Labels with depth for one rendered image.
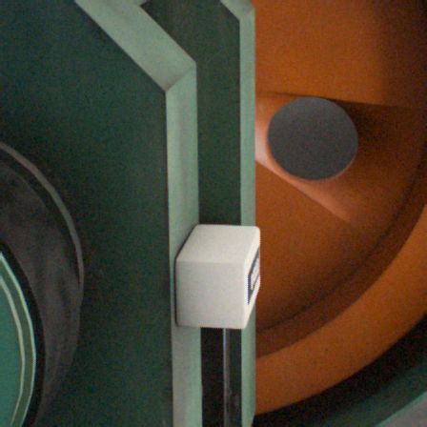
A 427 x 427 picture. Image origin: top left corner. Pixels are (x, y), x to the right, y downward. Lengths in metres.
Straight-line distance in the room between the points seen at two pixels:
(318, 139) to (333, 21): 3.05
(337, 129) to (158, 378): 3.55
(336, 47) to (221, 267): 0.55
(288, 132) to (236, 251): 3.55
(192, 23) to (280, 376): 0.46
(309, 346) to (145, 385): 0.56
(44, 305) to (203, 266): 0.13
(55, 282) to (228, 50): 0.38
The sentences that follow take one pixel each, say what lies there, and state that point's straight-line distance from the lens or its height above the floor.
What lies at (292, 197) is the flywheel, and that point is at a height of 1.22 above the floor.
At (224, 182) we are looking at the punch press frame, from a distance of 0.93.
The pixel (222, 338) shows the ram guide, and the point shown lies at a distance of 0.94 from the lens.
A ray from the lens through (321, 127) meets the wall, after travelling 4.19.
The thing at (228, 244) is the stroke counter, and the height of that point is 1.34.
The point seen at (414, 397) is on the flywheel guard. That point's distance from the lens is 1.19.
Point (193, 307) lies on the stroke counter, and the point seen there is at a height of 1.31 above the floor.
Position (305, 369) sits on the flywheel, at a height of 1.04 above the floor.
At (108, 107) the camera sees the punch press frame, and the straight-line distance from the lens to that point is 0.62.
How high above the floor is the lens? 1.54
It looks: 16 degrees down
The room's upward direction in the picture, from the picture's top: 1 degrees counter-clockwise
